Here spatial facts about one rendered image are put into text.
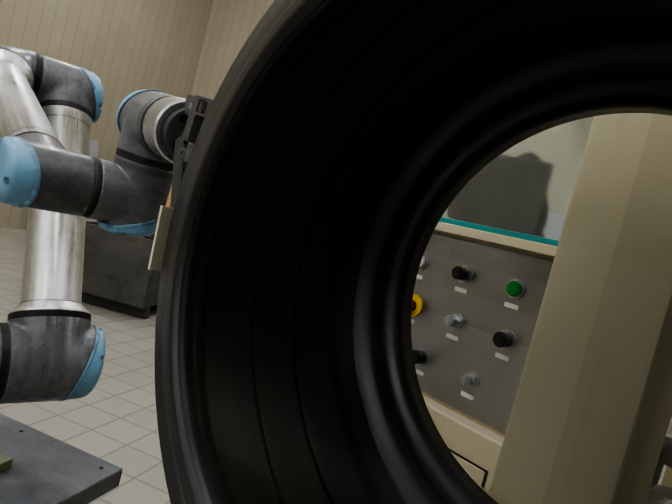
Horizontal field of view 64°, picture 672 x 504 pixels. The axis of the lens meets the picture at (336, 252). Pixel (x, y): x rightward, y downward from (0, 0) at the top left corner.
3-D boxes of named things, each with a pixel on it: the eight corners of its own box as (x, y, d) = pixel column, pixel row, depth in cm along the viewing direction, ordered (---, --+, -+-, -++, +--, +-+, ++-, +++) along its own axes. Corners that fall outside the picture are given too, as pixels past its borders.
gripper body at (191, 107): (214, 99, 62) (172, 88, 71) (192, 170, 63) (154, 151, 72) (267, 120, 67) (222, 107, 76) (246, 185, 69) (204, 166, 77)
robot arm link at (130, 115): (162, 156, 90) (177, 97, 89) (193, 172, 81) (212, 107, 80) (105, 141, 84) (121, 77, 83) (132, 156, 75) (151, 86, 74)
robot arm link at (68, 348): (-13, 406, 105) (19, 70, 125) (81, 401, 117) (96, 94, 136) (7, 402, 94) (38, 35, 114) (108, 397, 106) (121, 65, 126)
